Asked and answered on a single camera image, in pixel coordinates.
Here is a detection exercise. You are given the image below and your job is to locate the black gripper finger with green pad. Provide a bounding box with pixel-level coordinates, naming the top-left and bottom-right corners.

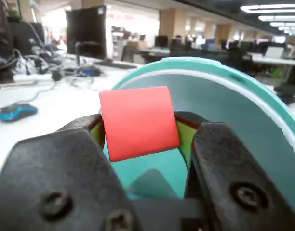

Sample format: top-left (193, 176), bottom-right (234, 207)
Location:
top-left (174, 111), bottom-right (295, 231)

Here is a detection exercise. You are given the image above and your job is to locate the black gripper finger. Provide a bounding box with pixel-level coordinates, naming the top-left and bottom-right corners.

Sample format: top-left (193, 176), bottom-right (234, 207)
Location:
top-left (0, 113), bottom-right (141, 231)

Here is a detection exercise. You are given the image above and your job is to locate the red lego block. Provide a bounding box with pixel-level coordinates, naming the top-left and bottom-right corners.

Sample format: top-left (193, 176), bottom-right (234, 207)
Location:
top-left (99, 86), bottom-right (181, 162)

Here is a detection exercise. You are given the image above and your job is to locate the teal whale shaped bin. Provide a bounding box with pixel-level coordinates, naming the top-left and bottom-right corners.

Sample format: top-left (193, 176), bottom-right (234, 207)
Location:
top-left (103, 57), bottom-right (295, 212)

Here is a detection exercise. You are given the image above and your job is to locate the blue and black computer mouse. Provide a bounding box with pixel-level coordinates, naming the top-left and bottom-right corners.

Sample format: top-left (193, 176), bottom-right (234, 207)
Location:
top-left (0, 103), bottom-right (39, 123)

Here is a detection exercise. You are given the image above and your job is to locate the small blue box device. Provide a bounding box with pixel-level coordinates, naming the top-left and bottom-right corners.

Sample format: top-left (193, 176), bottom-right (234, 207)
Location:
top-left (79, 66), bottom-right (102, 77)

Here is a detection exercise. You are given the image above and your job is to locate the white laptop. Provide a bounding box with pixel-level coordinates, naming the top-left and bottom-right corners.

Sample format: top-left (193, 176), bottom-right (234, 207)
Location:
top-left (264, 46), bottom-right (285, 58)

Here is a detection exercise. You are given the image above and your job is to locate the black keyboard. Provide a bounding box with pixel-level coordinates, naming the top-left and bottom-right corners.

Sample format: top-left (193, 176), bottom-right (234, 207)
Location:
top-left (93, 59), bottom-right (138, 70)

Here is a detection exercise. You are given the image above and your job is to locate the black computer monitor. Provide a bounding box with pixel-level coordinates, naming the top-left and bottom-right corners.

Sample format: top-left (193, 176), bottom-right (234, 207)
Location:
top-left (65, 5), bottom-right (107, 66)

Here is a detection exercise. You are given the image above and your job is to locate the grey mouse cable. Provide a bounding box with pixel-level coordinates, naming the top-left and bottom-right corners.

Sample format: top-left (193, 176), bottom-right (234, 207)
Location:
top-left (0, 80), bottom-right (60, 113)

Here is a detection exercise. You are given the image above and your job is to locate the dark monitor with cables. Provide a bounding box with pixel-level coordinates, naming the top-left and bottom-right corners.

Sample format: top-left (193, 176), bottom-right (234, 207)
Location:
top-left (0, 0), bottom-right (46, 82)

